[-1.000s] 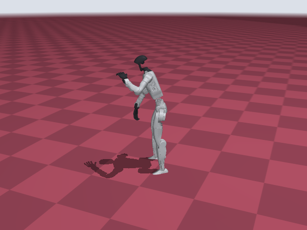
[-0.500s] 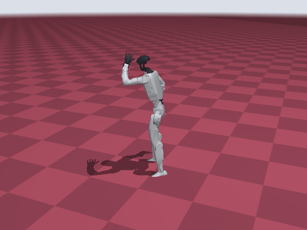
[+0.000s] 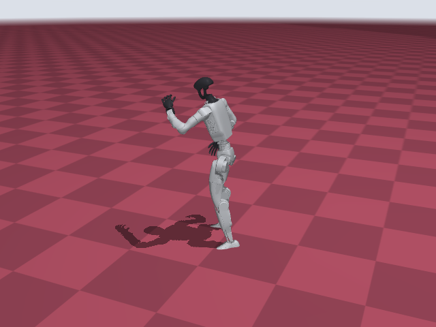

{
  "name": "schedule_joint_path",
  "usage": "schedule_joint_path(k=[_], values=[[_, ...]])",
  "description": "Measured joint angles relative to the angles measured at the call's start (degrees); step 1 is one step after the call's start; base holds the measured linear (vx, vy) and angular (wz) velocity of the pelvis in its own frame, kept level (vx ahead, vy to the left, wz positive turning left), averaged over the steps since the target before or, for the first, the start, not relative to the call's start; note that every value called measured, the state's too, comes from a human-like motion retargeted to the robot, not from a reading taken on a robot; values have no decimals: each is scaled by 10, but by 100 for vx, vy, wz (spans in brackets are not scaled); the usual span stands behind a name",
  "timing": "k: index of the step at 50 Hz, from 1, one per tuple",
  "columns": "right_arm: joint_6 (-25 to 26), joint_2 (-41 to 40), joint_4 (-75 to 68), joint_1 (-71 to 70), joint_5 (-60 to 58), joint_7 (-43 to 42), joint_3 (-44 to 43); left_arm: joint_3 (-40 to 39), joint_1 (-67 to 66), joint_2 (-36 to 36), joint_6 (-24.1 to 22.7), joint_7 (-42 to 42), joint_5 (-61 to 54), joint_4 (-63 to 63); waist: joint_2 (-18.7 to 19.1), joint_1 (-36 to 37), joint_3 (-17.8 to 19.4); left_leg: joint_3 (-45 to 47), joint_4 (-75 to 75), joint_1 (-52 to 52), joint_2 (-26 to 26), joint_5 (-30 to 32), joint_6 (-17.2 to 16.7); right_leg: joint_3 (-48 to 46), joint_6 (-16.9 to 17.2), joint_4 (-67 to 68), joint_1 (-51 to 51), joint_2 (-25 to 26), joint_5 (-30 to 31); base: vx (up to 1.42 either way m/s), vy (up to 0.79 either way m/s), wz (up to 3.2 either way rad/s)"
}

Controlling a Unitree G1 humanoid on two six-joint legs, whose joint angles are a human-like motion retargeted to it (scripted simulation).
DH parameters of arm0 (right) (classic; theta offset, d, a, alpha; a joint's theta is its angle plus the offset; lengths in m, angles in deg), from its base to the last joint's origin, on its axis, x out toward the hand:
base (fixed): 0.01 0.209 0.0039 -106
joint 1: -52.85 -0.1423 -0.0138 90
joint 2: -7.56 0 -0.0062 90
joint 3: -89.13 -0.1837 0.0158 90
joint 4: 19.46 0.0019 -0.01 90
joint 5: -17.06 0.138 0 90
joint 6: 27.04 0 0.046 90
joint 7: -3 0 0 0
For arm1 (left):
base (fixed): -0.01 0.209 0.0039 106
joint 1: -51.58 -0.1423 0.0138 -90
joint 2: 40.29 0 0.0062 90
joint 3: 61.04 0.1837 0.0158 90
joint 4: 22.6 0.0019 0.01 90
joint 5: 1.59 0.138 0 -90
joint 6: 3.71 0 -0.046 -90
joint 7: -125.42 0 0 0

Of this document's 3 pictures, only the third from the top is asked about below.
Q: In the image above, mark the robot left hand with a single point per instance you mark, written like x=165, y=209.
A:
x=168, y=104

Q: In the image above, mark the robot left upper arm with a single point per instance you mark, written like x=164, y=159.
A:
x=201, y=115

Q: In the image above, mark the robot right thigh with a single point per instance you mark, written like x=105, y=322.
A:
x=226, y=192

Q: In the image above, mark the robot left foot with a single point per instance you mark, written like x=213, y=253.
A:
x=226, y=245

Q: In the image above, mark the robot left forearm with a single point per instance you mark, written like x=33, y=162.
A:
x=174, y=121

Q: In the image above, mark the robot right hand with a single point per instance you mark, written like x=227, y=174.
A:
x=215, y=145

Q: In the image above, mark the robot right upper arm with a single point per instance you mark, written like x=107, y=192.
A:
x=230, y=113

